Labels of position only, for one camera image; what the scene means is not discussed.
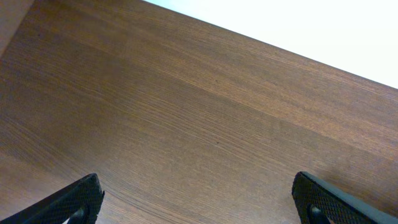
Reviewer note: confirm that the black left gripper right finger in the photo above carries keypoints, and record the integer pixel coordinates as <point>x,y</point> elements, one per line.
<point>318,201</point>

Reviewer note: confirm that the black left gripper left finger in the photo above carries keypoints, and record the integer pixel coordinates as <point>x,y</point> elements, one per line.
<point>79,202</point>

